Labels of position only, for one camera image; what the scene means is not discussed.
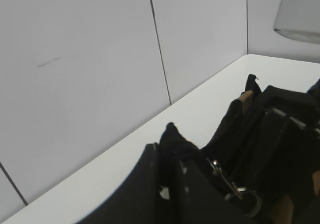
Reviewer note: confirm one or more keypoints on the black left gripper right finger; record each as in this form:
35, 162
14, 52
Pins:
198, 201

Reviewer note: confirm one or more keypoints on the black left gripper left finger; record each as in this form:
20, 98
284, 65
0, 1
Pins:
134, 201

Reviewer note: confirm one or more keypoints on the black canvas tote bag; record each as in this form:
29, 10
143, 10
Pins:
272, 149

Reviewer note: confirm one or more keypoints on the tan rear bag handle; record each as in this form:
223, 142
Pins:
246, 98

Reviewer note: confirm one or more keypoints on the tan front bag handle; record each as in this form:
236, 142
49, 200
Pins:
282, 212

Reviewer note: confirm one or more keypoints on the black zipper tab with clasp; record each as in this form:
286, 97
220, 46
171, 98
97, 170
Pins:
174, 147

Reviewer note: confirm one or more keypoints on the tan bag handle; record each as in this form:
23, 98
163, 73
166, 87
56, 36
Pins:
282, 212
246, 98

